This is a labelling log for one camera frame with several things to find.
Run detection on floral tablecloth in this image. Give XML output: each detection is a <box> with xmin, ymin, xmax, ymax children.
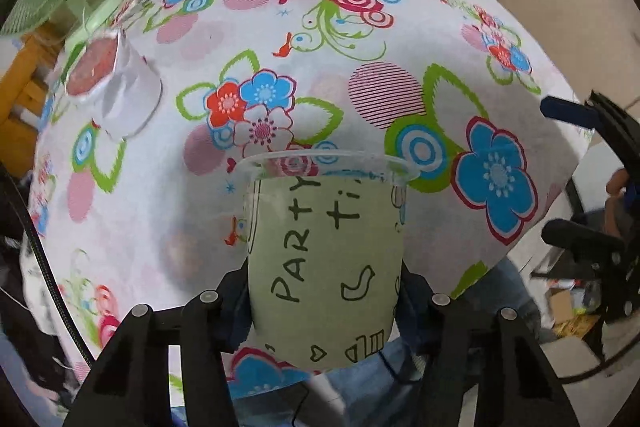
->
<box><xmin>20</xmin><ymin>0</ymin><xmax>596</xmax><ymax>408</ymax></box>

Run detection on cardboard box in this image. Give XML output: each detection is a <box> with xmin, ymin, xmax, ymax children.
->
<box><xmin>546</xmin><ymin>286</ymin><xmax>601</xmax><ymax>339</ymax></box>

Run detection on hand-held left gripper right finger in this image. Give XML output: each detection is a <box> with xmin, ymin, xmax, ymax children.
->
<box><xmin>396</xmin><ymin>266</ymin><xmax>582</xmax><ymax>427</ymax></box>

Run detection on person's blue jeans leg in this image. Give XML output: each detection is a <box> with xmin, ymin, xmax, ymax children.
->
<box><xmin>235</xmin><ymin>257</ymin><xmax>557</xmax><ymax>427</ymax></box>

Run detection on yellow wooden rack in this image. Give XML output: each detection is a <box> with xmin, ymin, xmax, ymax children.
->
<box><xmin>0</xmin><ymin>24</ymin><xmax>57</xmax><ymax>178</ymax></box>

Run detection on white cup with red lid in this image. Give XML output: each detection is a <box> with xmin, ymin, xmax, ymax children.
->
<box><xmin>60</xmin><ymin>29</ymin><xmax>165</xmax><ymax>140</ymax></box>

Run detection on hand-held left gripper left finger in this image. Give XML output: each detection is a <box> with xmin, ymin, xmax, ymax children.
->
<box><xmin>62</xmin><ymin>266</ymin><xmax>252</xmax><ymax>427</ymax></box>

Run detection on clear cup with green label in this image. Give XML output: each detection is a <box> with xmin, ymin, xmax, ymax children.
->
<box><xmin>235</xmin><ymin>149</ymin><xmax>422</xmax><ymax>371</ymax></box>

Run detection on light green tray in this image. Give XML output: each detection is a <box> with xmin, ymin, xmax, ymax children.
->
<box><xmin>65</xmin><ymin>0</ymin><xmax>132</xmax><ymax>54</ymax></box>

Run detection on black braided cable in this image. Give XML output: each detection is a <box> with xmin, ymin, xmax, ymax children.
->
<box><xmin>0</xmin><ymin>159</ymin><xmax>97</xmax><ymax>370</ymax></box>

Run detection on person's right hand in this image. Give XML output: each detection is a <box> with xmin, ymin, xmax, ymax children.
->
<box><xmin>604</xmin><ymin>167</ymin><xmax>640</xmax><ymax>233</ymax></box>

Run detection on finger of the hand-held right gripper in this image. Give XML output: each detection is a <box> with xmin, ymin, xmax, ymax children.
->
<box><xmin>540</xmin><ymin>90</ymin><xmax>640</xmax><ymax>148</ymax></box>
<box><xmin>541</xmin><ymin>218</ymin><xmax>640</xmax><ymax>324</ymax></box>

